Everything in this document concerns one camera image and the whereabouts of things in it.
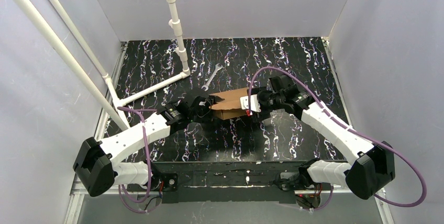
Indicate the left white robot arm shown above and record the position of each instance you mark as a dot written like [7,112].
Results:
[100,163]

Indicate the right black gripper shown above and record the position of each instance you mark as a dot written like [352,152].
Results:
[255,93]

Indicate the silver wrench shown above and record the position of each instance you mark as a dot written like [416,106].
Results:
[218,67]

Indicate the brown cardboard box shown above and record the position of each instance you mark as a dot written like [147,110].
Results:
[230,105]

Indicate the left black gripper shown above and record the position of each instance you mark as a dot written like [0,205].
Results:
[202,105]

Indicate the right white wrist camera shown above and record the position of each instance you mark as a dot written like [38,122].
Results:
[250,104]

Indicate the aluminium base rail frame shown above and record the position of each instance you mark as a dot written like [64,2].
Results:
[228,176]

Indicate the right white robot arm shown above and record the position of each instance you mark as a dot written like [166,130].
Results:
[368,166]

